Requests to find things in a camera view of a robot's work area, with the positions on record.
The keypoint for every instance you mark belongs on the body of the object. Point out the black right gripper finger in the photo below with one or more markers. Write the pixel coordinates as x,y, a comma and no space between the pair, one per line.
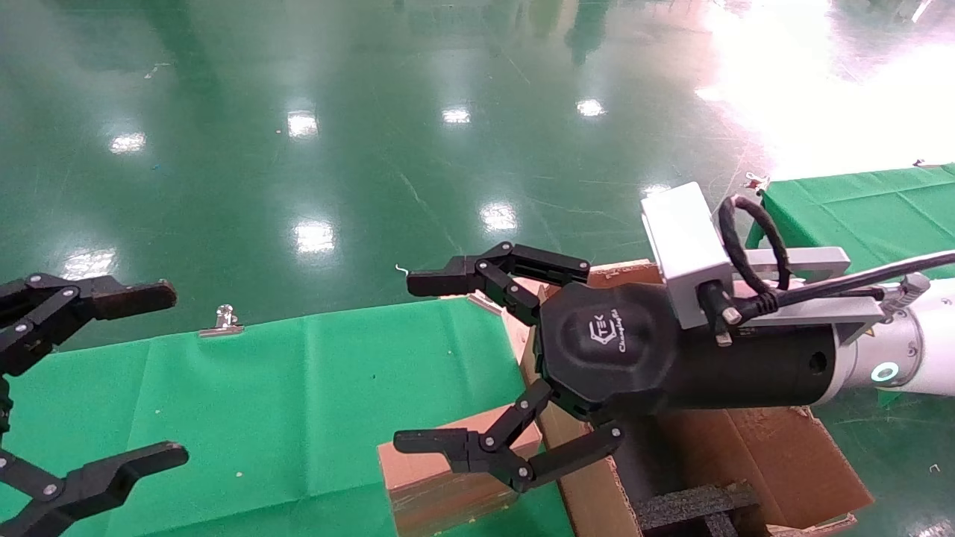
515,265
477,447

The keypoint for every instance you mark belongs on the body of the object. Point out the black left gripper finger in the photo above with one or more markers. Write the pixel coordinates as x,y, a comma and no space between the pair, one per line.
97,477
74,302

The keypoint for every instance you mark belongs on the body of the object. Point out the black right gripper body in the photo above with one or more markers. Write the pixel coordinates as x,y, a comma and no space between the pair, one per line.
634,350

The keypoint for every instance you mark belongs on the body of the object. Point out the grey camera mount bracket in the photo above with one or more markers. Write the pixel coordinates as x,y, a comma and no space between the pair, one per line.
813,261

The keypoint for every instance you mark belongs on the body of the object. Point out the small brown cardboard box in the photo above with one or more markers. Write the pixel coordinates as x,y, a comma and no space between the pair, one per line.
433,500

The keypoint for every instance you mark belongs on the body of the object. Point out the green cloth on side table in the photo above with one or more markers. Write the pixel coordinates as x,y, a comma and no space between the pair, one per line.
858,216

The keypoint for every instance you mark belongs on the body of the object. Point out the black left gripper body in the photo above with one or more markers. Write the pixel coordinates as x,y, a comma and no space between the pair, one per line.
4,406

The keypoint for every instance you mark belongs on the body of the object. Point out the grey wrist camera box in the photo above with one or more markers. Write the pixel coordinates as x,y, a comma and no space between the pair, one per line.
683,239

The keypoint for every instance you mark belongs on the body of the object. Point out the large green table cloth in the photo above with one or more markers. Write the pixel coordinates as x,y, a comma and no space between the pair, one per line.
261,395

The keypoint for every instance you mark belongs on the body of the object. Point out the black foam insert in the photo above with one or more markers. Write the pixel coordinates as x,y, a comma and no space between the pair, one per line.
686,507

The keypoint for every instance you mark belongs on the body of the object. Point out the large open cardboard carton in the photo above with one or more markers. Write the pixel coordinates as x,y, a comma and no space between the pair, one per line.
783,462

